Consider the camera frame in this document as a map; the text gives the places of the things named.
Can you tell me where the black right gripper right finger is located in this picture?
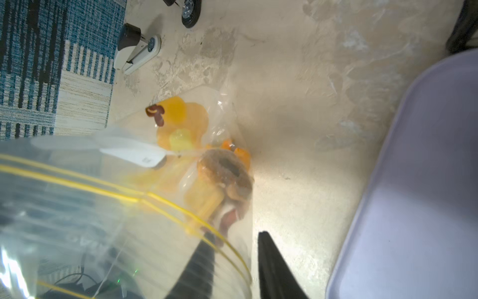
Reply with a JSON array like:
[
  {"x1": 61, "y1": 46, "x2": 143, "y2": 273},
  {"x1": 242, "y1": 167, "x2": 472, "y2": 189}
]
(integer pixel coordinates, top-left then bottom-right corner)
[{"x1": 258, "y1": 231, "x2": 307, "y2": 299}]

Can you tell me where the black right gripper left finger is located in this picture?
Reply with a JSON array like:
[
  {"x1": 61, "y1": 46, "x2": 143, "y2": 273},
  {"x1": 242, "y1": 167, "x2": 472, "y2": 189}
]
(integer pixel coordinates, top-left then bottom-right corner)
[{"x1": 166, "y1": 240, "x2": 215, "y2": 299}]

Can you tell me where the rectangular yellow biscuit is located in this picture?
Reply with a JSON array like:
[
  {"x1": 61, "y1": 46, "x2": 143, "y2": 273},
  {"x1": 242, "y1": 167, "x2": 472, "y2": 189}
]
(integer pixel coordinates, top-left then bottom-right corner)
[{"x1": 184, "y1": 179, "x2": 225, "y2": 227}]

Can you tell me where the clear duck resealable bag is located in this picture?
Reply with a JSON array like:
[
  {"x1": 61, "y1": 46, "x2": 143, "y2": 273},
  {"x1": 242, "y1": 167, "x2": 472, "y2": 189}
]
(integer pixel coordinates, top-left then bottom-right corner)
[{"x1": 1, "y1": 86, "x2": 254, "y2": 299}]

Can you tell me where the chocolate donut cookie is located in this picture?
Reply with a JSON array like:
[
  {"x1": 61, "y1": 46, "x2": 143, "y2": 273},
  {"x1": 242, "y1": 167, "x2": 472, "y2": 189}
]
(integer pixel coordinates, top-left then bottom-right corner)
[{"x1": 197, "y1": 149, "x2": 253, "y2": 201}]

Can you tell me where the orange round cookie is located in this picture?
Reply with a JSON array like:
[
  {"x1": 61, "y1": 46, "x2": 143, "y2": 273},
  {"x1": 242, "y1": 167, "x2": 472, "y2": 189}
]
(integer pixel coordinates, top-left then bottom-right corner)
[{"x1": 220, "y1": 139, "x2": 251, "y2": 171}]

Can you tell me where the lilac plastic tray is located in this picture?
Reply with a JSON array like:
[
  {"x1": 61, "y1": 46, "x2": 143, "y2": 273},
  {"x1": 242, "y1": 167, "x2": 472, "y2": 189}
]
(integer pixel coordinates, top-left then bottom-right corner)
[{"x1": 326, "y1": 50, "x2": 478, "y2": 299}]

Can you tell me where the grey stapler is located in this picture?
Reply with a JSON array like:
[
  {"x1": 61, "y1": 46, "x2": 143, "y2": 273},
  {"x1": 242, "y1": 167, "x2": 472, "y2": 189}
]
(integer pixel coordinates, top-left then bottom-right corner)
[{"x1": 113, "y1": 23, "x2": 161, "y2": 75}]

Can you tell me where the black wire file organizer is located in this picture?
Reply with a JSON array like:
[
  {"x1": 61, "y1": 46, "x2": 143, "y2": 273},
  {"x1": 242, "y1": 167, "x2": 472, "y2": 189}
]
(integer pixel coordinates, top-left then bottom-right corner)
[{"x1": 446, "y1": 0, "x2": 478, "y2": 55}]

